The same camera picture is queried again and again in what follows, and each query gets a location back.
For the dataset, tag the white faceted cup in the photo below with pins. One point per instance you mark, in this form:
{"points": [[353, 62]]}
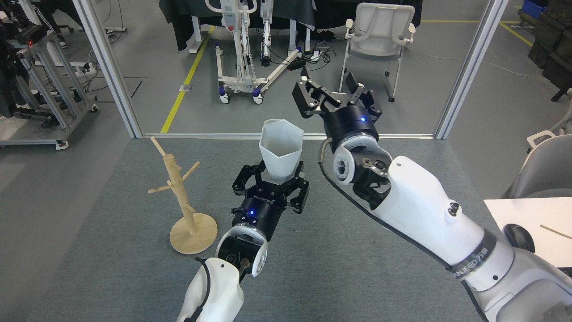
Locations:
{"points": [[281, 156]]}

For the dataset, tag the white wheeled stand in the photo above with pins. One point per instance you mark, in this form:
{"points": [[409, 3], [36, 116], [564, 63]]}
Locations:
{"points": [[241, 82]]}

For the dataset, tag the black equipment with red light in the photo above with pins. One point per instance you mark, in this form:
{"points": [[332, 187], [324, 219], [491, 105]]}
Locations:
{"points": [[9, 31]]}

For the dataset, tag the white chair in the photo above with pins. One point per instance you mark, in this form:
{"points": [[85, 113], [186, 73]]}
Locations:
{"points": [[377, 40]]}

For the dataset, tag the person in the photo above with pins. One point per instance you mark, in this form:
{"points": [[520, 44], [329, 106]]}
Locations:
{"points": [[44, 11]]}

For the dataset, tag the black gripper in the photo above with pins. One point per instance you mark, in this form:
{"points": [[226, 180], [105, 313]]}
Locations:
{"points": [[261, 210], [351, 123]]}

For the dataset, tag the silver frame post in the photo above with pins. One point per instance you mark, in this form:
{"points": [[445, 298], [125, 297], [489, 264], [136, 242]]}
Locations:
{"points": [[111, 71], [469, 71]]}

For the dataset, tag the black computer mouse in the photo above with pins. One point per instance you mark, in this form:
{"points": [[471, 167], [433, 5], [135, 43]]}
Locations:
{"points": [[520, 237]]}

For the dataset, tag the white desk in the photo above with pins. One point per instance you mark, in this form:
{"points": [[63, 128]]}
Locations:
{"points": [[536, 212]]}

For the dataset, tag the white power strip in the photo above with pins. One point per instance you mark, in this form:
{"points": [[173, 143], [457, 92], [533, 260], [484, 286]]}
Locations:
{"points": [[316, 56]]}

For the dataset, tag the thin wooden stick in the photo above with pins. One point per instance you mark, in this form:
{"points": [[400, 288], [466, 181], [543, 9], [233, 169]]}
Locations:
{"points": [[556, 232]]}

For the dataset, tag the silver frame rail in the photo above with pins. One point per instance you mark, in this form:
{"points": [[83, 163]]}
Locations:
{"points": [[201, 135]]}

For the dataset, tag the blue plastic bin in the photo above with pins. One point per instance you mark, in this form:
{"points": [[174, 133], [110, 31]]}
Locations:
{"points": [[534, 9]]}

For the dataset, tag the black power strip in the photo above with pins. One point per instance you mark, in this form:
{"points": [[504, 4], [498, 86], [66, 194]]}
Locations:
{"points": [[295, 65]]}

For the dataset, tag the black table cloth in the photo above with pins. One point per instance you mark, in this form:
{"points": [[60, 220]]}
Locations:
{"points": [[178, 18]]}

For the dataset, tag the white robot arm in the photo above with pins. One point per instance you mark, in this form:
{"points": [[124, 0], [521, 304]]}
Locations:
{"points": [[424, 210], [219, 290]]}

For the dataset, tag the grey office chair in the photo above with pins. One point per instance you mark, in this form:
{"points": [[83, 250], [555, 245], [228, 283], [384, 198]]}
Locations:
{"points": [[547, 172]]}

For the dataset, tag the dark stacked crates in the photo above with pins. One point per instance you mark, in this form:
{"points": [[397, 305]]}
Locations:
{"points": [[554, 40]]}

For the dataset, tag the aluminium frame cart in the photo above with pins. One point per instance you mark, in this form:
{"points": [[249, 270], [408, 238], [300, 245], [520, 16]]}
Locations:
{"points": [[53, 89]]}

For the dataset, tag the wooden cup rack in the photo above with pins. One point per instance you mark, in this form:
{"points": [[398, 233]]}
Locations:
{"points": [[196, 232]]}

